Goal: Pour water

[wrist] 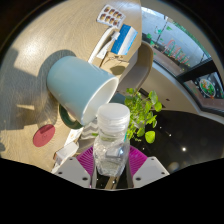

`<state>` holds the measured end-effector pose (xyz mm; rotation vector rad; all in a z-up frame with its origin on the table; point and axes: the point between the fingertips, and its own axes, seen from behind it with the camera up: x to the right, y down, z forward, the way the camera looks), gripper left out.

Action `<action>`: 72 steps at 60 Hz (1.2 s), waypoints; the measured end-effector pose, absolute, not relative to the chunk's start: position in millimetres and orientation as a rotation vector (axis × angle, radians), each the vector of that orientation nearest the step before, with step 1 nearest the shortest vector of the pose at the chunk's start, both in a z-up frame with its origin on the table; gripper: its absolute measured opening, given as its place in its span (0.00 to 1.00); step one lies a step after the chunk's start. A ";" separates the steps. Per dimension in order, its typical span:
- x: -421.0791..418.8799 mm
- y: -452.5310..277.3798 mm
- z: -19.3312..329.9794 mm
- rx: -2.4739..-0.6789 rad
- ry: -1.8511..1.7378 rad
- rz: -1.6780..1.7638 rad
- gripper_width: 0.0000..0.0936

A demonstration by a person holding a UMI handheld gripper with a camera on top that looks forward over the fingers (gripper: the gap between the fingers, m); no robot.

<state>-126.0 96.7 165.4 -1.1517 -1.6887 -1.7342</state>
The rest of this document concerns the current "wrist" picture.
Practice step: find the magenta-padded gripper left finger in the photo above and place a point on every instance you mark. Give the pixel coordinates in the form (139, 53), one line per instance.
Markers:
(71, 170)

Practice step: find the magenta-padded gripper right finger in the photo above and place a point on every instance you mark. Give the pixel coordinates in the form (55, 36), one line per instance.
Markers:
(150, 170)

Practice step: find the clear bottle with white cap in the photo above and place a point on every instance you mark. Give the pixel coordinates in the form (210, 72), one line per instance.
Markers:
(111, 120)

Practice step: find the printed white paper sheet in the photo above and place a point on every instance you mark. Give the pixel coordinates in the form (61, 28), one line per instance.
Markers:
(74, 135)

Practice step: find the grey chevron pillow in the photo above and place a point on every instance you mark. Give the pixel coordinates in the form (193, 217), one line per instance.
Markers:
(89, 130)

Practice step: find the flat round red coaster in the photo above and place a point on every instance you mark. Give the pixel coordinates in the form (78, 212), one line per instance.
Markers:
(43, 135)

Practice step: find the green potted plant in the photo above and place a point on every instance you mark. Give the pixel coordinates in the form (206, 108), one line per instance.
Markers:
(140, 113)

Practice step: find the pale green mug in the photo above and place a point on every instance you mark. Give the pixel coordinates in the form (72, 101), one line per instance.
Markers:
(78, 83)

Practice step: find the round food window poster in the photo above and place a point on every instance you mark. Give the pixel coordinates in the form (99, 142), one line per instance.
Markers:
(208, 87)

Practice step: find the grey curved sofa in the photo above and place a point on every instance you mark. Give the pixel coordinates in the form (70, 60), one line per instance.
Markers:
(141, 66)

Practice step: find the red tree window decal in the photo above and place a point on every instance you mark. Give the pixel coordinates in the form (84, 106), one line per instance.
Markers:
(180, 51)

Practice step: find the white tube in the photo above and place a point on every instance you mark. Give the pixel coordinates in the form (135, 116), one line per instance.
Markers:
(108, 45)

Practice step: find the blue and white box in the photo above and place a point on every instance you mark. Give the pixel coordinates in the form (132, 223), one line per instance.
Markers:
(125, 39)

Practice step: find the pill blister pack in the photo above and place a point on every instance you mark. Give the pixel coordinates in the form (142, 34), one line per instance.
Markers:
(111, 15)

